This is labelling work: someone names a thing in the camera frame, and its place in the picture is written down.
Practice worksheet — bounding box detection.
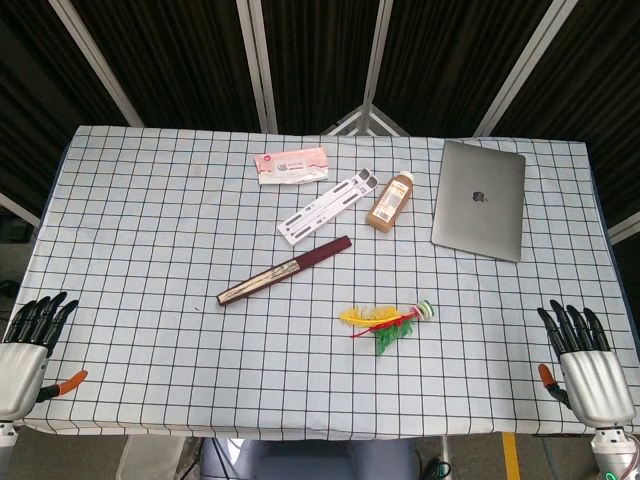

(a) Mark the white table leg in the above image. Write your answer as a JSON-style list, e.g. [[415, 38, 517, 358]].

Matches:
[[117, 434, 187, 480]]

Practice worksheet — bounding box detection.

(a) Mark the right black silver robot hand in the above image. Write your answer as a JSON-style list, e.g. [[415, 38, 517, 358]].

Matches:
[[537, 298, 640, 430]]

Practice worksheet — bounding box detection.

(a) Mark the pink white plastic package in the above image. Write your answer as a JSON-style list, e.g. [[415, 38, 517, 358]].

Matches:
[[253, 145, 330, 186]]

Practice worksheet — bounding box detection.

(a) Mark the white triangular partition foot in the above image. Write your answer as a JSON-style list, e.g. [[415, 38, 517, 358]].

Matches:
[[319, 103, 410, 137]]

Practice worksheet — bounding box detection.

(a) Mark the dark red folded fan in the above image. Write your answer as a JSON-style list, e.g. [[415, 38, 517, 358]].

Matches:
[[216, 236, 353, 308]]

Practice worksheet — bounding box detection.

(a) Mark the white partition frame post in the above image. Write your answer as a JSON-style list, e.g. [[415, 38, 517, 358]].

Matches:
[[358, 0, 395, 110], [236, 0, 279, 135], [48, 0, 145, 128], [473, 0, 572, 137]]

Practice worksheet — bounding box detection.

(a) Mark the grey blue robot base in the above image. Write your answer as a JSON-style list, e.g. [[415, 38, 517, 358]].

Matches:
[[199, 437, 419, 480]]

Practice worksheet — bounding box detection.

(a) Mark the colourful feather shuttlecock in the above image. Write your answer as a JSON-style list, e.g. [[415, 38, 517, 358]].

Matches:
[[339, 299, 434, 357]]

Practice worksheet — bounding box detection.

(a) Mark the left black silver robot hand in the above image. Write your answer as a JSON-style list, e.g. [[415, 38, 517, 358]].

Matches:
[[0, 291, 89, 421]]

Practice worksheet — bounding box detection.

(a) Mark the brown liquid plastic bottle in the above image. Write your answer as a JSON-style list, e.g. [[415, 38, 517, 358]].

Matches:
[[366, 170, 416, 234]]

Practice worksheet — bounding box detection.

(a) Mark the white folding laptop stand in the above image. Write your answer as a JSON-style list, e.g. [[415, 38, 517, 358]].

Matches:
[[277, 168, 380, 247]]

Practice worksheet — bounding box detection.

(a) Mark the white black checked tablecloth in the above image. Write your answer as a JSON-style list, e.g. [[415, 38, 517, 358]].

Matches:
[[13, 124, 632, 444]]

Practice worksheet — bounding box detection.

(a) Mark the grey closed laptop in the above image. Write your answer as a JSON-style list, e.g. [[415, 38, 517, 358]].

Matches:
[[430, 139, 527, 264]]

